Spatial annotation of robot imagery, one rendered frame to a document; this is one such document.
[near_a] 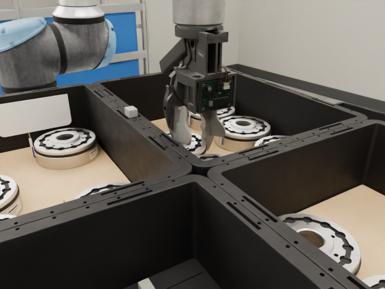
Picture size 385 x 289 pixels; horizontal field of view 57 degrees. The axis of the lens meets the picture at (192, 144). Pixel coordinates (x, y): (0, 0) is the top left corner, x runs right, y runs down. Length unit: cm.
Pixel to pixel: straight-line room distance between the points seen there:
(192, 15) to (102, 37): 42
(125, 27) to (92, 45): 175
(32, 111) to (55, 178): 15
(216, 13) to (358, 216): 33
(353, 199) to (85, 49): 64
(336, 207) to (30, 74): 65
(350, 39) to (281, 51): 80
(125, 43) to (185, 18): 214
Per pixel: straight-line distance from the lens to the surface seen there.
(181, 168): 38
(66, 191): 56
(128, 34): 264
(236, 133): 64
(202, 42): 50
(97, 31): 88
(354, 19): 365
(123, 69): 266
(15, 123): 70
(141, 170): 50
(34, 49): 84
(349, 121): 55
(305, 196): 50
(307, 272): 28
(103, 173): 59
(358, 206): 55
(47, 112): 70
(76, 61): 88
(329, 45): 379
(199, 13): 50
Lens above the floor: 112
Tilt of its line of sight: 26 degrees down
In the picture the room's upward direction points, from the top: straight up
